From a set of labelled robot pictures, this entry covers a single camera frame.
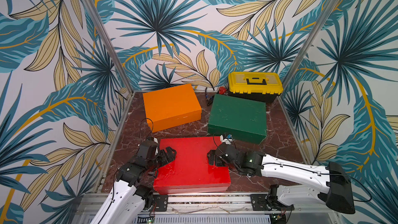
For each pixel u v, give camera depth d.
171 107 0.93
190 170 0.71
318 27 0.83
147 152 0.57
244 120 0.91
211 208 0.73
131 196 0.49
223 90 1.18
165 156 0.67
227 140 0.68
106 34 0.87
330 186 0.41
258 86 1.03
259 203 0.73
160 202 0.74
